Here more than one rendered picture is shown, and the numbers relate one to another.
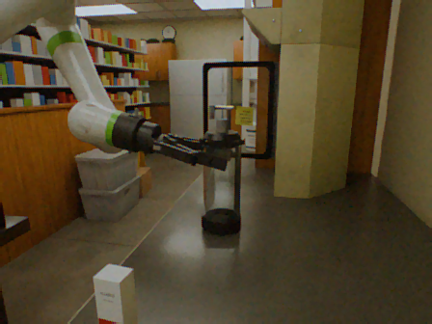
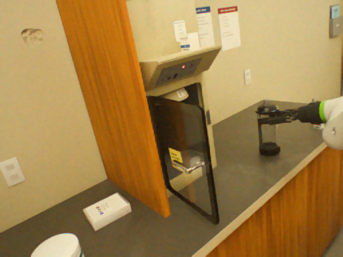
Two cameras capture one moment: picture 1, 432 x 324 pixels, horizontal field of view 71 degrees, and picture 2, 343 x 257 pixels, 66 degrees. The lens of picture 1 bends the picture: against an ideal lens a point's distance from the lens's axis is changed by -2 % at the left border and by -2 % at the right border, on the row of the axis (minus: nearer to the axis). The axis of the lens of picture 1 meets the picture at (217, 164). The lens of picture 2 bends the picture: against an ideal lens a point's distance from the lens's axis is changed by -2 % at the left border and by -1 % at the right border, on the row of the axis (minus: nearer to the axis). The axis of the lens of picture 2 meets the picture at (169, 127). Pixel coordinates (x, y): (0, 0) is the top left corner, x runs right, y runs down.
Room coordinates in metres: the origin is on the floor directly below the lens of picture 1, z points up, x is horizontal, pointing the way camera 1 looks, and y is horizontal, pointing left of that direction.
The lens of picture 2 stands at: (1.90, 0.45, 1.59)
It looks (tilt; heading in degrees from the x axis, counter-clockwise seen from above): 20 degrees down; 223
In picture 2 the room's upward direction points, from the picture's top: 11 degrees counter-clockwise
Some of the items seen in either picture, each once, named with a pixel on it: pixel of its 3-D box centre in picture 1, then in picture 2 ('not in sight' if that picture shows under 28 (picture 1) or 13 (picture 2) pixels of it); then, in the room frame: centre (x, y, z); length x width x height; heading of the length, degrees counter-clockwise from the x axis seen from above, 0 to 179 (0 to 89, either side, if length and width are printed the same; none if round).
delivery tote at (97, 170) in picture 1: (110, 166); not in sight; (3.05, 1.11, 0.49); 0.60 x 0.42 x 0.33; 169
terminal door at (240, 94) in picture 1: (236, 111); (181, 156); (1.30, -0.08, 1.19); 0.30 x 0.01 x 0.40; 71
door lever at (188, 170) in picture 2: not in sight; (186, 164); (1.35, -0.02, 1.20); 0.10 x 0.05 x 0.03; 71
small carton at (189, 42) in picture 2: (263, 7); (189, 42); (1.07, -0.15, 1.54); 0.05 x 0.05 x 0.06; 81
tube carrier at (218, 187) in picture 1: (222, 180); (268, 129); (0.72, -0.01, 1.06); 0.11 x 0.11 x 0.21
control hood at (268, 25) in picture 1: (263, 35); (183, 66); (1.11, -0.16, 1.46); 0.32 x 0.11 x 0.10; 169
